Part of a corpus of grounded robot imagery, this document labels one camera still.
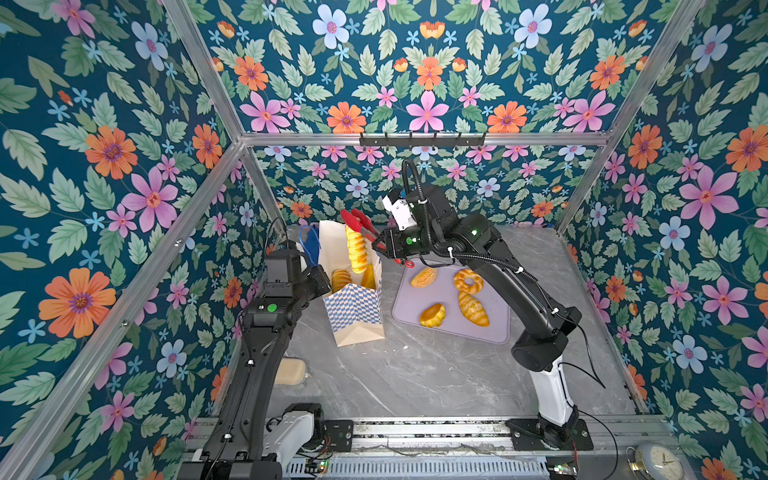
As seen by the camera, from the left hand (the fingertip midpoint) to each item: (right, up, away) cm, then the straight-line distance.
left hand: (329, 266), depth 73 cm
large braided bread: (-3, -5, +25) cm, 26 cm away
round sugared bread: (+25, -5, +26) cm, 36 cm away
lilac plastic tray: (+35, -12, +26) cm, 45 cm away
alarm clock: (+78, -44, -5) cm, 90 cm away
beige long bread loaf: (-13, -29, +7) cm, 33 cm away
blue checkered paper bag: (+5, -10, +4) cm, 12 cm away
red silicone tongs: (+8, +11, +2) cm, 13 cm away
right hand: (+13, +6, -5) cm, 15 cm away
